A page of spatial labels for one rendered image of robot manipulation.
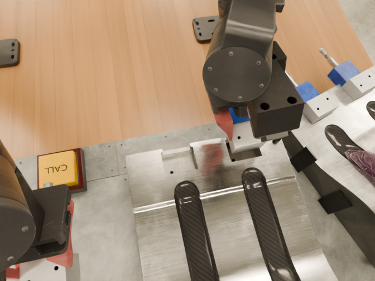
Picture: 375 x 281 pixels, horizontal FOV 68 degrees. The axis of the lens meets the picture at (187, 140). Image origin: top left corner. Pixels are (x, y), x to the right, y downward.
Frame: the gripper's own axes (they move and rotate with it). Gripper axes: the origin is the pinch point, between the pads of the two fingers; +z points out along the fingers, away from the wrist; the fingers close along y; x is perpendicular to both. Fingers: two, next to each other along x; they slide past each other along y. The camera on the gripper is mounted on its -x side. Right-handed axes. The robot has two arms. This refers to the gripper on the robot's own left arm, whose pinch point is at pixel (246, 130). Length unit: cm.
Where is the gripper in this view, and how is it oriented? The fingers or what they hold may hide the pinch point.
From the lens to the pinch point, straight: 43.3
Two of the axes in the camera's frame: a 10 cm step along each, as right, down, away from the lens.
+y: 9.8, -2.2, -0.2
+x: -1.5, -7.3, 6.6
